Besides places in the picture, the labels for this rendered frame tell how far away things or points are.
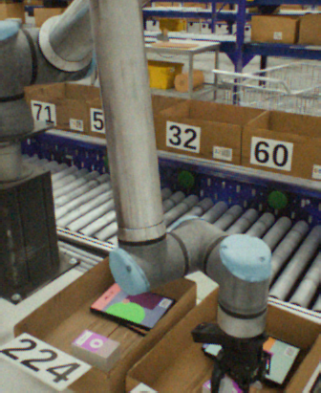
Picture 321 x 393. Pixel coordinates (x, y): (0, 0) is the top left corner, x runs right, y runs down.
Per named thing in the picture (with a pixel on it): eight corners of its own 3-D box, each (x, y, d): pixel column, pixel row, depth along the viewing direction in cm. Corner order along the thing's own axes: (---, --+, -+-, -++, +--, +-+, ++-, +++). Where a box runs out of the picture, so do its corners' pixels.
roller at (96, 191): (34, 230, 186) (32, 218, 184) (117, 184, 226) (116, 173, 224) (44, 233, 183) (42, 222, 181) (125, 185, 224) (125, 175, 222)
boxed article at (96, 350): (107, 373, 112) (106, 358, 110) (73, 358, 116) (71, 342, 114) (120, 358, 116) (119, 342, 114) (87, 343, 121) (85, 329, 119)
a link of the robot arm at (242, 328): (207, 303, 91) (240, 282, 97) (207, 324, 93) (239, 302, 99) (246, 326, 85) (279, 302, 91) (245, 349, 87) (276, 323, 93)
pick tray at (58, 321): (15, 360, 116) (10, 327, 112) (114, 280, 146) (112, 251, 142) (111, 413, 102) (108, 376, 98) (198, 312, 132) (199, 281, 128)
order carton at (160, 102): (87, 137, 233) (84, 101, 226) (123, 121, 256) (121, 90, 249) (157, 151, 214) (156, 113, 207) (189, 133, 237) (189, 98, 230)
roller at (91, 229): (74, 244, 176) (73, 231, 174) (152, 192, 217) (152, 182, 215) (84, 247, 174) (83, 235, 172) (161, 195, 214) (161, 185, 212)
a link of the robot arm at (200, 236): (158, 221, 96) (198, 248, 86) (203, 207, 102) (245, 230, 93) (157, 262, 99) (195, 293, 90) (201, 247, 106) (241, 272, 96)
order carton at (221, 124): (156, 150, 214) (155, 113, 207) (188, 133, 237) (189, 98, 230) (239, 167, 194) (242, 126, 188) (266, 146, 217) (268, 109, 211)
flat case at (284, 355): (281, 390, 105) (282, 384, 104) (203, 356, 115) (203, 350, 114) (301, 352, 115) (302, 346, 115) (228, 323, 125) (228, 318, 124)
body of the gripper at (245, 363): (246, 398, 91) (250, 347, 87) (211, 373, 97) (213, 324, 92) (270, 377, 96) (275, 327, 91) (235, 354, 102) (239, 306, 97)
